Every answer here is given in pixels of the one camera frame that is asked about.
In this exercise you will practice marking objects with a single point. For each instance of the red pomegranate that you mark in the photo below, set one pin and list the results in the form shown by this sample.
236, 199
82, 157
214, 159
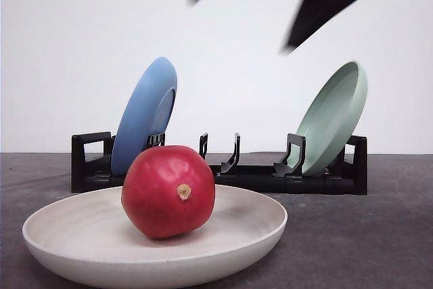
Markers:
167, 191

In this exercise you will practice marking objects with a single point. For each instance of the white plate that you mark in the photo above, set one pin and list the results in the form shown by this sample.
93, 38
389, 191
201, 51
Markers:
91, 238

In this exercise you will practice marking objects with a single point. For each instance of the green plate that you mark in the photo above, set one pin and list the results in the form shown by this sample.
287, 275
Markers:
330, 119

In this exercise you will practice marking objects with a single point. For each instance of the blue plate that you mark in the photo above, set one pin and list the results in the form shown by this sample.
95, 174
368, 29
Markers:
148, 112

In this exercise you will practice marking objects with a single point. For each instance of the black plate rack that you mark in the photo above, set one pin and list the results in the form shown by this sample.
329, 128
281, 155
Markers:
284, 177

